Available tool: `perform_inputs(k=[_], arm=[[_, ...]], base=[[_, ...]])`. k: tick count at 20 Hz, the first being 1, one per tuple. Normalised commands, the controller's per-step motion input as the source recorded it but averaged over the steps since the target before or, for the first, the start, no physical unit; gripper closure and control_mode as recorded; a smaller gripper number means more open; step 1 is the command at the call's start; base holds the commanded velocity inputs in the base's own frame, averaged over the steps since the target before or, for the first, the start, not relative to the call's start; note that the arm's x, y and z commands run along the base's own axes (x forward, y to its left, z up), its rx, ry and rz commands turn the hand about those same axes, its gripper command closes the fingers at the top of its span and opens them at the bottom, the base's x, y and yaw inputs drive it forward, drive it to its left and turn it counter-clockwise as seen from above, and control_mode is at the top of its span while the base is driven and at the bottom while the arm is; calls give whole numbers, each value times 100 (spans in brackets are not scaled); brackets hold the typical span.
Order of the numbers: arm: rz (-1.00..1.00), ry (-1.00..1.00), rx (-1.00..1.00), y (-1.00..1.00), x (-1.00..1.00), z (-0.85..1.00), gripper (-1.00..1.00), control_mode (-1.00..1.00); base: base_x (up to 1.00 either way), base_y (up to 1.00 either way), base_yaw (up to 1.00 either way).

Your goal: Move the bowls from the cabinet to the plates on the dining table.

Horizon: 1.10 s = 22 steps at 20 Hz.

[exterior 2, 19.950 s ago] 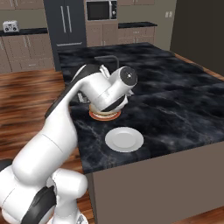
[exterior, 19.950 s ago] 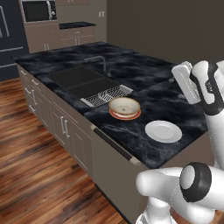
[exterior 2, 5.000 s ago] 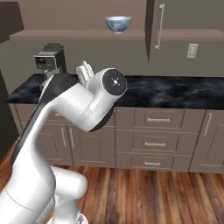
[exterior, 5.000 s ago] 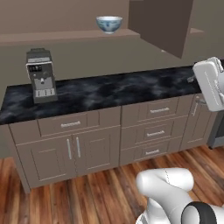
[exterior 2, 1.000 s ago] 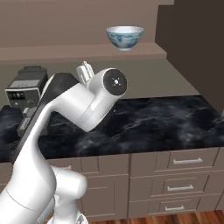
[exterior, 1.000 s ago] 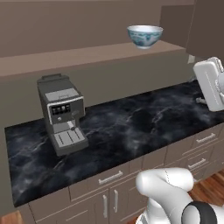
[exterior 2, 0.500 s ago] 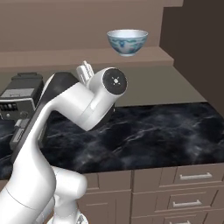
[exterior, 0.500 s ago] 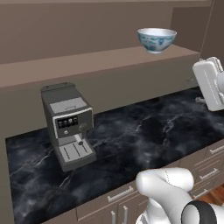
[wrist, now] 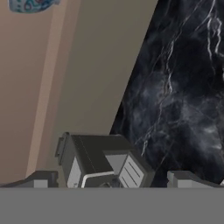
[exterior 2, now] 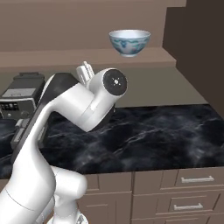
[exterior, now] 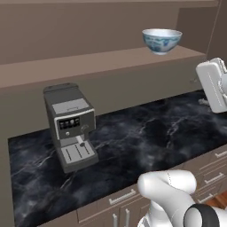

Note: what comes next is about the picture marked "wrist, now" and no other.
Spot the blue patterned white bowl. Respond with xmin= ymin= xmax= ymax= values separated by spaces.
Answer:
xmin=8 ymin=0 xmax=61 ymax=14

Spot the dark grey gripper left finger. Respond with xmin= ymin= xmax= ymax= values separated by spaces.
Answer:
xmin=0 ymin=171 xmax=60 ymax=189

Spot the dark grey coffee machine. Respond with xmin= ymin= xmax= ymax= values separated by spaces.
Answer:
xmin=55 ymin=131 xmax=156 ymax=189

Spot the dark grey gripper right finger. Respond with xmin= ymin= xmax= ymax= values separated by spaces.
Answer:
xmin=166 ymin=170 xmax=224 ymax=189

